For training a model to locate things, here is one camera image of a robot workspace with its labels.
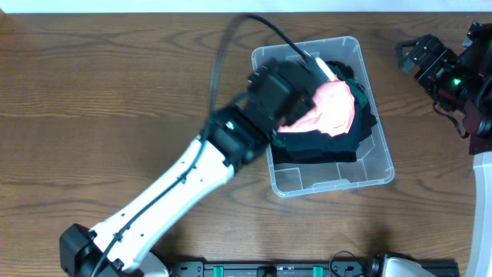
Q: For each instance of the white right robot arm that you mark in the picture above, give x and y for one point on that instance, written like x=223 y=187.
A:
x=476 y=126

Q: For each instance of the green cloth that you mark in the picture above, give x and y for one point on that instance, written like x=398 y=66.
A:
x=340 y=120

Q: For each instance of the black sparkly towel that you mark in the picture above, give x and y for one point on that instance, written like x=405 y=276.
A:
x=281 y=156

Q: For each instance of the pink cloth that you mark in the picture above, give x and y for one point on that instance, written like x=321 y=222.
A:
x=333 y=114

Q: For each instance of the clear plastic storage bin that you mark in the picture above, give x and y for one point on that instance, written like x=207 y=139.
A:
x=373 y=165

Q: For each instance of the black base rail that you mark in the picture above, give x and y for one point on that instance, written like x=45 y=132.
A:
x=234 y=269

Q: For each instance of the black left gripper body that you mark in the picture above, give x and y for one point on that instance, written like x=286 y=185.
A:
x=294 y=103

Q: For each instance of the black cloth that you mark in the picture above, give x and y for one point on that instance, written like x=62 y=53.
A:
x=346 y=73

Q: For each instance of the dark navy cloth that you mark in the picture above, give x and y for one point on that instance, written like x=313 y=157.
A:
x=345 y=142

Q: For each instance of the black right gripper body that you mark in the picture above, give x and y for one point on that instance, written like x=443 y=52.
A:
x=427 y=61

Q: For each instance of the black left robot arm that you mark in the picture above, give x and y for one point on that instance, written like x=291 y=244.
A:
x=122 y=243

